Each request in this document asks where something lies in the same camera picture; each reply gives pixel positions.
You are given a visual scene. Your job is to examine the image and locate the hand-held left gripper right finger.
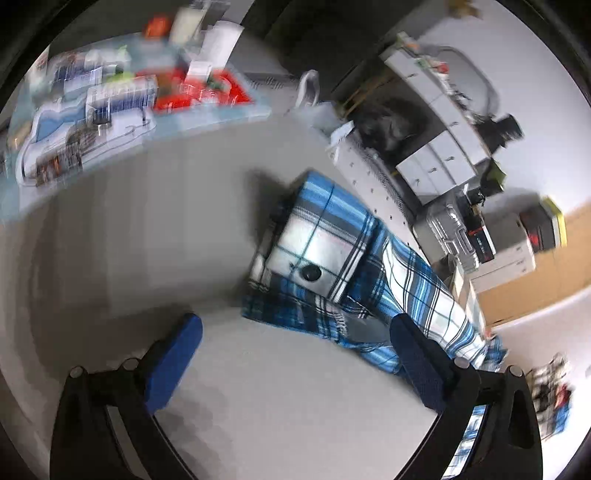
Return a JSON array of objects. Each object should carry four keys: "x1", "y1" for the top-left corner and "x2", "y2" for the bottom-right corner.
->
[{"x1": 389, "y1": 313, "x2": 544, "y2": 480}]

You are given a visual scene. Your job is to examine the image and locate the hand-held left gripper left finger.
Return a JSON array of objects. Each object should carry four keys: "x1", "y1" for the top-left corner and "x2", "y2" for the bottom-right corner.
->
[{"x1": 50, "y1": 313, "x2": 204, "y2": 480}]

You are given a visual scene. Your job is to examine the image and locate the blue plaid flannel clothes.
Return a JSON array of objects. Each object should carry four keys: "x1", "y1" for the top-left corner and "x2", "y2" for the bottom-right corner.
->
[{"x1": 241, "y1": 171, "x2": 509, "y2": 478}]

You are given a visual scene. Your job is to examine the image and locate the cluttered rack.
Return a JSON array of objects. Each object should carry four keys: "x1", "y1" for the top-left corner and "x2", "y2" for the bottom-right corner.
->
[{"x1": 526, "y1": 355, "x2": 575, "y2": 439}]

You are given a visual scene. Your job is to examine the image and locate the silver suitcase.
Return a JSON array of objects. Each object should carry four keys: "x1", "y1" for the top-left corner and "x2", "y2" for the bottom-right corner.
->
[{"x1": 413, "y1": 203, "x2": 481, "y2": 273}]

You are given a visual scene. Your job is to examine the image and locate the tall white cabinet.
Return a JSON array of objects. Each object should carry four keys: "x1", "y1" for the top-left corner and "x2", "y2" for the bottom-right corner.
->
[{"x1": 468, "y1": 215, "x2": 539, "y2": 294}]

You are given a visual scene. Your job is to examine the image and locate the black device with red trim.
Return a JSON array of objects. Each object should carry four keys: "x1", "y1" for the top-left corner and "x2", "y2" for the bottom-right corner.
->
[{"x1": 462, "y1": 203, "x2": 497, "y2": 264}]

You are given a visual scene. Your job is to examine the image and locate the wooden door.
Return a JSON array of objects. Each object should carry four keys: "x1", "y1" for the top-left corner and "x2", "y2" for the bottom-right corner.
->
[{"x1": 475, "y1": 203, "x2": 591, "y2": 326}]

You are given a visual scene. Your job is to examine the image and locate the black and red box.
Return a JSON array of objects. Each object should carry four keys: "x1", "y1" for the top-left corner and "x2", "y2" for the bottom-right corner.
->
[{"x1": 519, "y1": 196, "x2": 566, "y2": 252}]

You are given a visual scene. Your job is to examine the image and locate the dark cloth pile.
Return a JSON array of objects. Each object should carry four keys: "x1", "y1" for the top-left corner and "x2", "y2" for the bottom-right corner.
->
[{"x1": 353, "y1": 99, "x2": 435, "y2": 160}]

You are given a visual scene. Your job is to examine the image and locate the black desk item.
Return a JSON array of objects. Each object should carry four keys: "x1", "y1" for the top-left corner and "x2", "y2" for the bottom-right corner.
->
[{"x1": 480, "y1": 113, "x2": 525, "y2": 148}]

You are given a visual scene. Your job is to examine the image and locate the white drawer cabinet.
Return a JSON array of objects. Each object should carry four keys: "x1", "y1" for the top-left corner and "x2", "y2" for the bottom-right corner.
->
[{"x1": 381, "y1": 34, "x2": 492, "y2": 204}]

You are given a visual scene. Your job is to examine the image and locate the cluttered light blue table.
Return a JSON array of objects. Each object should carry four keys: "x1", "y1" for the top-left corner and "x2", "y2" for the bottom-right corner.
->
[{"x1": 0, "y1": 0, "x2": 273, "y2": 222}]

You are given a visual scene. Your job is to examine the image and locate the red tray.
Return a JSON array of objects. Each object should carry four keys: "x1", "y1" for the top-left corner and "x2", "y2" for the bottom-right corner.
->
[{"x1": 152, "y1": 69, "x2": 252, "y2": 112}]

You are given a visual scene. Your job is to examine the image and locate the arched mirror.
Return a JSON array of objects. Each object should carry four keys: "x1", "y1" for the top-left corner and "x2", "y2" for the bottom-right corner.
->
[{"x1": 416, "y1": 44, "x2": 502, "y2": 121}]

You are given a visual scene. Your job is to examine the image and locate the white perforated bed frame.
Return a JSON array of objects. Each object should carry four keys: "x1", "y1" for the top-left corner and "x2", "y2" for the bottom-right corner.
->
[{"x1": 328, "y1": 124, "x2": 430, "y2": 250}]

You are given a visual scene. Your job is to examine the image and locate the white bag with handles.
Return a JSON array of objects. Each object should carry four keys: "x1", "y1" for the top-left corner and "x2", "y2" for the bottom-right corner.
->
[{"x1": 288, "y1": 69, "x2": 340, "y2": 134}]

